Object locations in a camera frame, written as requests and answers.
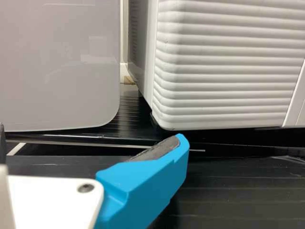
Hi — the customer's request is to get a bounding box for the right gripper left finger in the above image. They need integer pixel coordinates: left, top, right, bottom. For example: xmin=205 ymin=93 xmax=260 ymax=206
xmin=0 ymin=122 xmax=6 ymax=165

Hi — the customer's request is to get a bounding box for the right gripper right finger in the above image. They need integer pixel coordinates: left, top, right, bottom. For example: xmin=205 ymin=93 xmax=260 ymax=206
xmin=95 ymin=133 xmax=191 ymax=229

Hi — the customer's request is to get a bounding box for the black platform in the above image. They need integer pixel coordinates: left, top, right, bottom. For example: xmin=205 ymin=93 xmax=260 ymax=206
xmin=4 ymin=149 xmax=305 ymax=229
xmin=0 ymin=94 xmax=305 ymax=153

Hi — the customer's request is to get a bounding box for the white box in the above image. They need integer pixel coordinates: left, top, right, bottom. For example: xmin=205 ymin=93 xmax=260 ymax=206
xmin=0 ymin=0 xmax=121 ymax=132

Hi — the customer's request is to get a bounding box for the incubator door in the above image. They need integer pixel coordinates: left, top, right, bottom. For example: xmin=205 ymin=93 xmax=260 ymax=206
xmin=142 ymin=0 xmax=305 ymax=131

